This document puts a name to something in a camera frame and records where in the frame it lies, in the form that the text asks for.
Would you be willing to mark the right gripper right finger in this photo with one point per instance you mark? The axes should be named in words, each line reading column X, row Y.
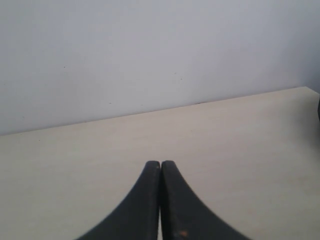
column 183, row 215

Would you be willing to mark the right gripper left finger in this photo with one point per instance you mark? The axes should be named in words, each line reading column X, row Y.
column 137, row 216

